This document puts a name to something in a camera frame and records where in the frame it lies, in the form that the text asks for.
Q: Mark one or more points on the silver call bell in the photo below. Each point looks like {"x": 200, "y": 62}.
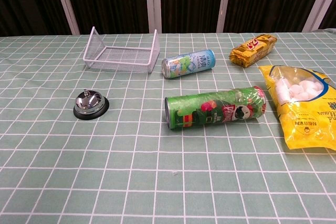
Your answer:
{"x": 88, "y": 104}

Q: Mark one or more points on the green checked tablecloth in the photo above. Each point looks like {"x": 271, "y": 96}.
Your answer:
{"x": 147, "y": 171}

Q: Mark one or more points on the green Pringles can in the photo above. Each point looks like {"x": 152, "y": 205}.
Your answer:
{"x": 215, "y": 108}

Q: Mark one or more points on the RIO drink can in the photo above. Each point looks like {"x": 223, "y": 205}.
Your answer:
{"x": 188, "y": 64}

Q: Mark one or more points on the white folding screen frame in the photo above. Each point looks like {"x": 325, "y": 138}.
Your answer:
{"x": 153, "y": 1}

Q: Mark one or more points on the yellow marshmallow bag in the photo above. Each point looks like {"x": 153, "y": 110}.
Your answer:
{"x": 304, "y": 108}

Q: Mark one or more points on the gold biscuit packet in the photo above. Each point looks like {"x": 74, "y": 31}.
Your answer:
{"x": 252, "y": 50}

